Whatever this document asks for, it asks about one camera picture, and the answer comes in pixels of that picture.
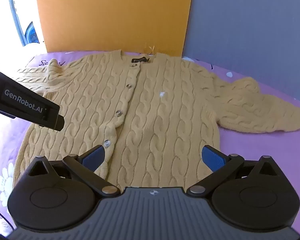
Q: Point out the pink printed bed sheet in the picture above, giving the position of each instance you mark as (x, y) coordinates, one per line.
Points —
(252, 150)

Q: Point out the orange board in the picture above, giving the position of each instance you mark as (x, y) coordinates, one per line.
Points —
(115, 17)

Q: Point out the white and blue object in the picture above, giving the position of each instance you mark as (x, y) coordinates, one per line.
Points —
(27, 30)

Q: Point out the grey panel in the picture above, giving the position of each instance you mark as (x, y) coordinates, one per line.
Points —
(252, 25)

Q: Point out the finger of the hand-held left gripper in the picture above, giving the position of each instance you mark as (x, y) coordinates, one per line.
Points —
(53, 120)

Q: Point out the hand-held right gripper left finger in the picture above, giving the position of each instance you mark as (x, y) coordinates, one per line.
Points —
(94, 158)

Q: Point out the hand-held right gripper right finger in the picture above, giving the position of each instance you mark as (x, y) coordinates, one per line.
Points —
(213, 158)

